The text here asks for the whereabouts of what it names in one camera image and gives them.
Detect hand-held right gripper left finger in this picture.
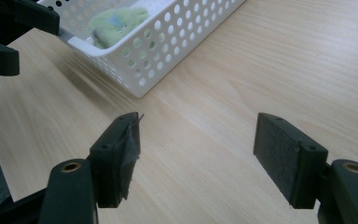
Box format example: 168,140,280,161
89,111,143,209

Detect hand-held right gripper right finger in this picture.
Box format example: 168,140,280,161
253,112,329,210

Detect green socks with blue dots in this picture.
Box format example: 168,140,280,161
88,7,152,50

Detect white perforated plastic basket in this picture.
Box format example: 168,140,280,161
36,0,248,99

